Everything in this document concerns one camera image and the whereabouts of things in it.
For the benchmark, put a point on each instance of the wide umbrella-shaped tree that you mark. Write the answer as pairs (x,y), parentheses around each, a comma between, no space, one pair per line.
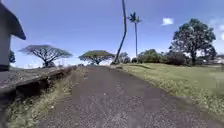
(46,51)
(96,55)

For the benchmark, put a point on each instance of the low dark stone wall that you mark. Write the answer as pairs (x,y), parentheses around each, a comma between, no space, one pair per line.
(30,81)

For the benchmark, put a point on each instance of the large round leafy tree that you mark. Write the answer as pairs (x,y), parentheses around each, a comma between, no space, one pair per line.
(193,36)

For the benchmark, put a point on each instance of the tall leaning palm tree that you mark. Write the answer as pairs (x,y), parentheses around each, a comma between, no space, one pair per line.
(124,30)

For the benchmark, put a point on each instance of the dark gravel path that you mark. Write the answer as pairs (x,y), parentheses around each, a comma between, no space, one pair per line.
(110,100)

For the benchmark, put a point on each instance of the row of green bushes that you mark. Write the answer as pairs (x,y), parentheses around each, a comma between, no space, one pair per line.
(150,57)

